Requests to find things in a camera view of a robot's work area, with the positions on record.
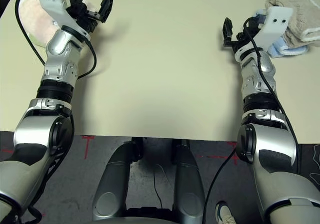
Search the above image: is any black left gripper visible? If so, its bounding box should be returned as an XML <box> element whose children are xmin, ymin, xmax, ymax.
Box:
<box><xmin>66</xmin><ymin>0</ymin><xmax>115</xmax><ymax>32</ymax></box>

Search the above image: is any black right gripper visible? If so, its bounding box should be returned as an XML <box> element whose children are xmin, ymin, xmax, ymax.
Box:
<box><xmin>222</xmin><ymin>16</ymin><xmax>263</xmax><ymax>55</ymax></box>

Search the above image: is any pink towel with swan embroidery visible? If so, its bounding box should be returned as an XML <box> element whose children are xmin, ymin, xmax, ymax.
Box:
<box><xmin>18</xmin><ymin>0</ymin><xmax>101</xmax><ymax>47</ymax></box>

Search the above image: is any light blue folded towel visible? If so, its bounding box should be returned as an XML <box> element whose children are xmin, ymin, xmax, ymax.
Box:
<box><xmin>254</xmin><ymin>8</ymin><xmax>310</xmax><ymax>58</ymax></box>

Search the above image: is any beige folded towel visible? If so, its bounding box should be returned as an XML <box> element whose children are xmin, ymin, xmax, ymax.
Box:
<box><xmin>264</xmin><ymin>0</ymin><xmax>320</xmax><ymax>47</ymax></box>

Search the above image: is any black patterned floor mat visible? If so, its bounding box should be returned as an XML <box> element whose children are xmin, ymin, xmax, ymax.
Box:
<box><xmin>299</xmin><ymin>144</ymin><xmax>320</xmax><ymax>181</ymax></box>

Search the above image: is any grey robot right leg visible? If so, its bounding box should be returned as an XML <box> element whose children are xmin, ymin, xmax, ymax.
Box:
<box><xmin>171</xmin><ymin>139</ymin><xmax>206</xmax><ymax>222</ymax></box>

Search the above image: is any grey robot leg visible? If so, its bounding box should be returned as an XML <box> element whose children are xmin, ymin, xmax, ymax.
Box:
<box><xmin>171</xmin><ymin>139</ymin><xmax>206</xmax><ymax>222</ymax></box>
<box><xmin>91</xmin><ymin>141</ymin><xmax>141</xmax><ymax>221</ymax></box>

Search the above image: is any grey robot left leg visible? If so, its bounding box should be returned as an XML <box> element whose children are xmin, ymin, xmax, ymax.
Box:
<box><xmin>91</xmin><ymin>141</ymin><xmax>141</xmax><ymax>221</ymax></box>

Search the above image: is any grey white bystander sneaker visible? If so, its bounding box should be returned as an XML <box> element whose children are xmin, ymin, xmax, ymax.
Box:
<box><xmin>214</xmin><ymin>201</ymin><xmax>237</xmax><ymax>224</ymax></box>

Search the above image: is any robot pelvis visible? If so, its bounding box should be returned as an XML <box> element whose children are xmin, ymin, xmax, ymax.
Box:
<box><xmin>87</xmin><ymin>206</ymin><xmax>181</xmax><ymax>224</ymax></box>

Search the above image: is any thin black floor cable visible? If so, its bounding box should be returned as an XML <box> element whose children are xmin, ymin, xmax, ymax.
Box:
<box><xmin>152</xmin><ymin>164</ymin><xmax>165</xmax><ymax>209</ymax></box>

